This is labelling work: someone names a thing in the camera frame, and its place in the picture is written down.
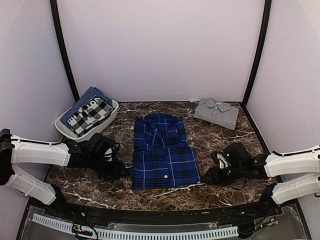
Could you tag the blue plaid long sleeve shirt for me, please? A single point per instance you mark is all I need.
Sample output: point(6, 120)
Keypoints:
point(162, 157)

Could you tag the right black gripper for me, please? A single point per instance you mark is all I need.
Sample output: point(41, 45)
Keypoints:
point(216, 178)

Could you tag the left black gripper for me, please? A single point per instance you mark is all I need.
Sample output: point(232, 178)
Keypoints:
point(116, 171)

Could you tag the small blue checked shirt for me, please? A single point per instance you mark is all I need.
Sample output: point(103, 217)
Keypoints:
point(84, 99)

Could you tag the black white checked shirt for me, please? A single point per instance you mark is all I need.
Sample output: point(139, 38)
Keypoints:
point(86, 117)

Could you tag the folded grey polo shirt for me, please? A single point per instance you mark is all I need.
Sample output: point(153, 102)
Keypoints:
point(217, 112)

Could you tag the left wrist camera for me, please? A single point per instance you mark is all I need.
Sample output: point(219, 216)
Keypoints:
point(103, 147)

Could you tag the black frame post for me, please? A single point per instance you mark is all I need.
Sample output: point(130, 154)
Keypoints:
point(63, 50)
point(258, 53)

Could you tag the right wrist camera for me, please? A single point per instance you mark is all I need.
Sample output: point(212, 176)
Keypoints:
point(231, 155)

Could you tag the grey plastic laundry basket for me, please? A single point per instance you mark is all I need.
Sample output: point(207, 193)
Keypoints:
point(97, 129)

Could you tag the right black frame post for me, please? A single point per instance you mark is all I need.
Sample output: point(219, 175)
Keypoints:
point(258, 53)

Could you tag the left black frame post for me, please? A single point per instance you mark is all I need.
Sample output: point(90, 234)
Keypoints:
point(63, 50)

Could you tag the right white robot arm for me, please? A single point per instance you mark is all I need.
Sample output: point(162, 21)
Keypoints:
point(269, 165)

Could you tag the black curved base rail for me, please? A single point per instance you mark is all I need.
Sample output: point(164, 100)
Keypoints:
point(239, 215)

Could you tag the white slotted cable duct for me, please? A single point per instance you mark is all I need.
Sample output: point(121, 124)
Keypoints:
point(121, 231)

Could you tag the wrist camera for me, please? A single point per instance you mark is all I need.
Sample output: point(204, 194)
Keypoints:
point(231, 155)
point(103, 147)

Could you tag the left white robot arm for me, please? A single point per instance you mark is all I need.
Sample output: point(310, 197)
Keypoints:
point(15, 150)

